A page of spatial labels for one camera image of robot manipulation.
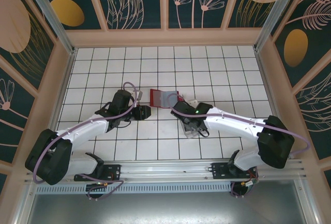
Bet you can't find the grey metal sheet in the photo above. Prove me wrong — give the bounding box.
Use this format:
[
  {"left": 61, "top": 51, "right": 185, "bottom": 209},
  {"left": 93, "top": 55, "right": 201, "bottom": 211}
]
[{"left": 24, "top": 180, "right": 311, "bottom": 224}]

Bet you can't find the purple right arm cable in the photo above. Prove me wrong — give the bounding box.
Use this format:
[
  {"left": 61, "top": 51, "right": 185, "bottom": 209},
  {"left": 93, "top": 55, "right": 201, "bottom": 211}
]
[{"left": 167, "top": 92, "right": 311, "bottom": 198}]

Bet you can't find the red card holder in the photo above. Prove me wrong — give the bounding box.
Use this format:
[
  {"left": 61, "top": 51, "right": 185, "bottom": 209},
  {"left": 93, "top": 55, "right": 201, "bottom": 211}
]
[{"left": 149, "top": 88, "right": 183, "bottom": 109}]

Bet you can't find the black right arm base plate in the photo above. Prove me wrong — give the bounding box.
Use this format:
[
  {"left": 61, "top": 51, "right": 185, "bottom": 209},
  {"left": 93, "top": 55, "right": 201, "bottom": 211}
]
[{"left": 211, "top": 161, "right": 259, "bottom": 180}]

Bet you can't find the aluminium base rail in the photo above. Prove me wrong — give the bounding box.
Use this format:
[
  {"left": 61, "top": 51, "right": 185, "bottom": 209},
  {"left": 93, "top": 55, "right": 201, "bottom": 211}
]
[{"left": 24, "top": 158, "right": 308, "bottom": 184}]

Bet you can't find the aluminium side rail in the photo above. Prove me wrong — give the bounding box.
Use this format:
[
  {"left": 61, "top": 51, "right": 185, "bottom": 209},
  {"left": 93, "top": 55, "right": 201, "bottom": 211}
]
[
  {"left": 254, "top": 48, "right": 294, "bottom": 159},
  {"left": 38, "top": 48, "right": 78, "bottom": 163}
]

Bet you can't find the aluminium corner post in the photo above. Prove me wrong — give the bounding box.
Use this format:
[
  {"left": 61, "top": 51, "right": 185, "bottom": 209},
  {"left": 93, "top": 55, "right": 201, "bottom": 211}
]
[
  {"left": 21, "top": 0, "right": 76, "bottom": 55},
  {"left": 254, "top": 0, "right": 304, "bottom": 52}
]

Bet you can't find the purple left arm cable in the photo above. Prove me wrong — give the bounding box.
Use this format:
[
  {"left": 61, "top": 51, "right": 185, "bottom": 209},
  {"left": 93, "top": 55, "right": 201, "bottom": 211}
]
[{"left": 33, "top": 81, "right": 140, "bottom": 200}]

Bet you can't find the clear acrylic card box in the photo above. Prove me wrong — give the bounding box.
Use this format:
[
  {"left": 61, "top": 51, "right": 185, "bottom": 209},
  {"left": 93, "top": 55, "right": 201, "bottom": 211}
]
[{"left": 182, "top": 122, "right": 205, "bottom": 139}]

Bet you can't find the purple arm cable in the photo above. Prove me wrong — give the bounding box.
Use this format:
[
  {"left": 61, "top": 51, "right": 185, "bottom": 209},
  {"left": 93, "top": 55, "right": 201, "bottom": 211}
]
[
  {"left": 33, "top": 81, "right": 140, "bottom": 200},
  {"left": 167, "top": 92, "right": 311, "bottom": 198}
]

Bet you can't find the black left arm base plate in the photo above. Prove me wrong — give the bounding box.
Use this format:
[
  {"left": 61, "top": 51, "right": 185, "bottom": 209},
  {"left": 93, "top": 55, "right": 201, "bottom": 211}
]
[{"left": 73, "top": 163, "right": 122, "bottom": 182}]

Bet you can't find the small electronics board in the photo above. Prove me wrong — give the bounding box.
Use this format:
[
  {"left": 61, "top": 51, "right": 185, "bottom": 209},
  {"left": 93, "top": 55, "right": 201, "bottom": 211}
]
[{"left": 242, "top": 178, "right": 259, "bottom": 191}]

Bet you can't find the grey slotted cable duct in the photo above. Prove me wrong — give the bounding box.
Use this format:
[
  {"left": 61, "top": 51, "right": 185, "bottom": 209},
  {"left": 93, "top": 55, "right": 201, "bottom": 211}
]
[{"left": 34, "top": 183, "right": 233, "bottom": 194}]

